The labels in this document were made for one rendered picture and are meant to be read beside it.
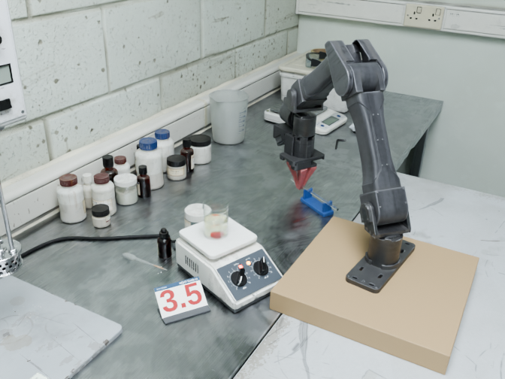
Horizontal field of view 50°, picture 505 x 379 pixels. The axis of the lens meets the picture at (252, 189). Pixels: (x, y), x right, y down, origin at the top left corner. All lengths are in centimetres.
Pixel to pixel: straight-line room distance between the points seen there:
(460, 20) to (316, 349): 159
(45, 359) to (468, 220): 102
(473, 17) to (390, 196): 131
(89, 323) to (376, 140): 63
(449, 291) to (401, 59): 145
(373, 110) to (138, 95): 76
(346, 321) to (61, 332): 50
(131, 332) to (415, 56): 174
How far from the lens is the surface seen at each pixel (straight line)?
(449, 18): 228
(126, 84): 156
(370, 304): 102
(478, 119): 240
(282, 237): 126
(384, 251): 108
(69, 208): 133
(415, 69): 239
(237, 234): 109
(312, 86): 126
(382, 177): 106
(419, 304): 105
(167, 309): 103
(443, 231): 138
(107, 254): 122
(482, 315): 114
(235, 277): 103
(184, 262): 112
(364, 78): 109
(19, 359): 100
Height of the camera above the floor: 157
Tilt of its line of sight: 27 degrees down
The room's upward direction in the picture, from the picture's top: 2 degrees clockwise
